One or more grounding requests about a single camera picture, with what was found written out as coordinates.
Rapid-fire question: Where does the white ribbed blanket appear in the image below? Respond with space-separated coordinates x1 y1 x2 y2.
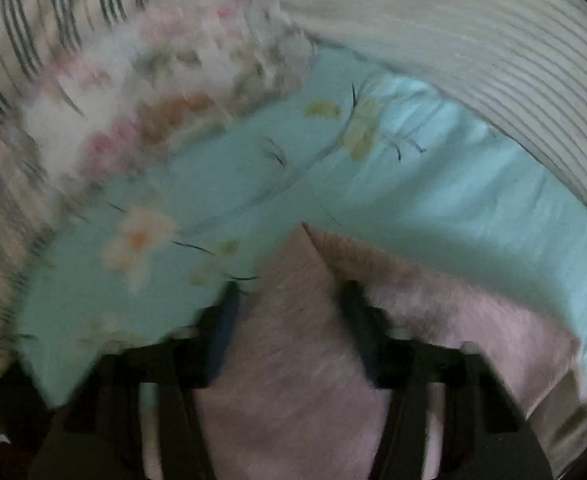
251 0 587 233

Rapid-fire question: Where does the pink fuzzy sweater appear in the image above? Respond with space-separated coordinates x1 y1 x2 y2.
141 221 587 480

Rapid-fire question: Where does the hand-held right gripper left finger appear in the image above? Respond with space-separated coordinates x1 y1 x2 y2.
28 280 244 480

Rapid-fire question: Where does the blue floral bed sheet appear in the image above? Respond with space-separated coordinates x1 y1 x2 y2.
16 47 587 461

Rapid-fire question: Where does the plaid checked pillow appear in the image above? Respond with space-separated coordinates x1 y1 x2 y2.
0 0 154 391

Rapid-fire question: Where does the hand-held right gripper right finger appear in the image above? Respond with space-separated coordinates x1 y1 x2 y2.
338 279 554 480

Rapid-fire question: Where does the white floral cloth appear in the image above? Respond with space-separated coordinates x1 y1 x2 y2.
18 0 319 196

